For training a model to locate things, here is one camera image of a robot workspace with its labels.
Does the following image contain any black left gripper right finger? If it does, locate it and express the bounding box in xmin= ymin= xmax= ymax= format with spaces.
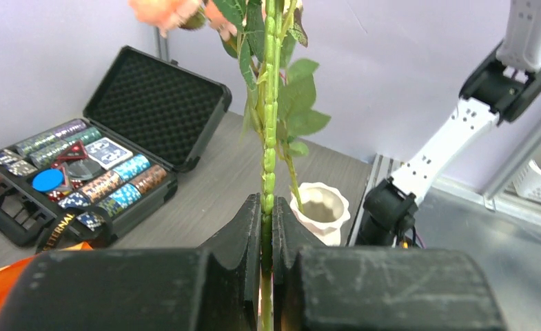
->
xmin=272 ymin=197 xmax=508 ymax=330

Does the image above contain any black printed ribbon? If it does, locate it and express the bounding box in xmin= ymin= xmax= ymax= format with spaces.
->
xmin=35 ymin=205 xmax=113 ymax=254

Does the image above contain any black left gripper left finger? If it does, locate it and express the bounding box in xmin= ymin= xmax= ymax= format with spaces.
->
xmin=0 ymin=194 xmax=261 ymax=330

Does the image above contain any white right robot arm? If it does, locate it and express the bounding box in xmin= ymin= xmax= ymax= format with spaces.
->
xmin=347 ymin=1 xmax=541 ymax=247

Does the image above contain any blue round poker chip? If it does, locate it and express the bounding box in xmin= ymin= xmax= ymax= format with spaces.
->
xmin=31 ymin=169 xmax=64 ymax=192

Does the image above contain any white ribbed vase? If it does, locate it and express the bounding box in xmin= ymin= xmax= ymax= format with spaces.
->
xmin=289 ymin=182 xmax=351 ymax=246

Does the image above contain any black open poker case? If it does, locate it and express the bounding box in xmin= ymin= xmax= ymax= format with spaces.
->
xmin=0 ymin=46 xmax=232 ymax=248

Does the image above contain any peach rose flower stem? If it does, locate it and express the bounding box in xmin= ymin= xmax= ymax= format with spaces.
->
xmin=277 ymin=58 xmax=331 ymax=211

